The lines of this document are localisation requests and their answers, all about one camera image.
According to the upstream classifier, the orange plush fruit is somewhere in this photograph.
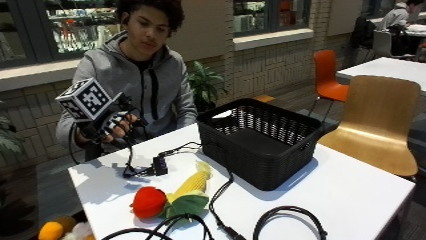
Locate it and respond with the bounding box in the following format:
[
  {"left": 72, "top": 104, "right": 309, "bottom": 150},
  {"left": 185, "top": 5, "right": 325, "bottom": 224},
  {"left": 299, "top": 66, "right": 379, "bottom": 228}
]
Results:
[{"left": 37, "top": 215, "right": 77, "bottom": 240}]

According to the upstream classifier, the black plastic basket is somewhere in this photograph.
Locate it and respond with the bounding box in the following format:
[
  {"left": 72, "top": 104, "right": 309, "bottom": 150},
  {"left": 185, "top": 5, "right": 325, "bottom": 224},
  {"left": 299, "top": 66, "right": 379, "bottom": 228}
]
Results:
[{"left": 196, "top": 97, "right": 323, "bottom": 192}]

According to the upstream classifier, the orange chair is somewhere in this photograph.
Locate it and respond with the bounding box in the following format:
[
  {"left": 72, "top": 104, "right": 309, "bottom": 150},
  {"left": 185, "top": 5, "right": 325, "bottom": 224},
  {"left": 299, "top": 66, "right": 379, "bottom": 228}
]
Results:
[{"left": 307, "top": 49, "right": 351, "bottom": 118}]

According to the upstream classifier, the yellow plush corn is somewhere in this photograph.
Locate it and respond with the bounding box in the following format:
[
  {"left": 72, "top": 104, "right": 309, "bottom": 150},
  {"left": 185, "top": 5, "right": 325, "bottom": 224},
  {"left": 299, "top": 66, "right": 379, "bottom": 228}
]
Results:
[{"left": 160, "top": 160, "right": 213, "bottom": 219}]

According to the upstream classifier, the green potted plant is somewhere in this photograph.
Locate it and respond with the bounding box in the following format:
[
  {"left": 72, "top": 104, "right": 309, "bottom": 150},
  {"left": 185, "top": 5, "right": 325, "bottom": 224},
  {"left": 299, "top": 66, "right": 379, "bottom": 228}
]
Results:
[{"left": 188, "top": 60, "right": 229, "bottom": 113}]

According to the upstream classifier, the the person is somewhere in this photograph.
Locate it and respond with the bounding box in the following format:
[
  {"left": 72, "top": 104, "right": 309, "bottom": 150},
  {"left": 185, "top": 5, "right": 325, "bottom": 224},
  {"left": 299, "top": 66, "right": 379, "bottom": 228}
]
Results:
[{"left": 55, "top": 0, "right": 200, "bottom": 158}]

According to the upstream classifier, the black looped cable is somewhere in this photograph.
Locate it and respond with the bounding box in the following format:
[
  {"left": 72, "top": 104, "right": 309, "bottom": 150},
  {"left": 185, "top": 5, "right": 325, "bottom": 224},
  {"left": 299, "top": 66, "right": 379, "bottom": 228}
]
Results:
[{"left": 252, "top": 205, "right": 330, "bottom": 240}]

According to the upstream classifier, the small black adapter box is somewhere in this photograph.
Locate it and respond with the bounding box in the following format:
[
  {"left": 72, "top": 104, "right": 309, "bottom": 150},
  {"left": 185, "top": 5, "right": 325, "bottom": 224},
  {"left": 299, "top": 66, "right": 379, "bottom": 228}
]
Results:
[{"left": 152, "top": 155, "right": 170, "bottom": 177}]

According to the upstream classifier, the white marker cube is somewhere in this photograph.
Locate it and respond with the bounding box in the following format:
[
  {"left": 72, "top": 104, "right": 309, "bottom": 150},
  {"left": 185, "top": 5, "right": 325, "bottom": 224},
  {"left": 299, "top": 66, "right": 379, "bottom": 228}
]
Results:
[{"left": 55, "top": 77, "right": 114, "bottom": 123}]

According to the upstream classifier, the white table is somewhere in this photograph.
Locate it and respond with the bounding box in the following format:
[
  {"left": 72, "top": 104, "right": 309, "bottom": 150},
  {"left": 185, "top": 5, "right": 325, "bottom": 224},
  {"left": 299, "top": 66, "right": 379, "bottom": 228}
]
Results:
[{"left": 335, "top": 56, "right": 426, "bottom": 93}]

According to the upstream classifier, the black glove cable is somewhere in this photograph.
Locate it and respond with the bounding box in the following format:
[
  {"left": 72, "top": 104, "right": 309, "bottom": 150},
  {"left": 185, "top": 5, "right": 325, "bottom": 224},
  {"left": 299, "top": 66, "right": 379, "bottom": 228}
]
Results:
[{"left": 121, "top": 133, "right": 154, "bottom": 179}]

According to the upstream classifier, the wooden chair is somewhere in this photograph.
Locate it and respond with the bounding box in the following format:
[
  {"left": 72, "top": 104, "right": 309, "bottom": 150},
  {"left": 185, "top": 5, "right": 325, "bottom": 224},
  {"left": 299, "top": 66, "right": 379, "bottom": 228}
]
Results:
[{"left": 317, "top": 75, "right": 422, "bottom": 178}]

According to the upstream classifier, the white plush toy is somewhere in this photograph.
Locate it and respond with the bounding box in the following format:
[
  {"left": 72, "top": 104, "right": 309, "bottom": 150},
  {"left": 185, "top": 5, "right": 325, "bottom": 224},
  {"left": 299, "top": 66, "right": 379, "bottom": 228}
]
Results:
[{"left": 61, "top": 221, "right": 96, "bottom": 240}]

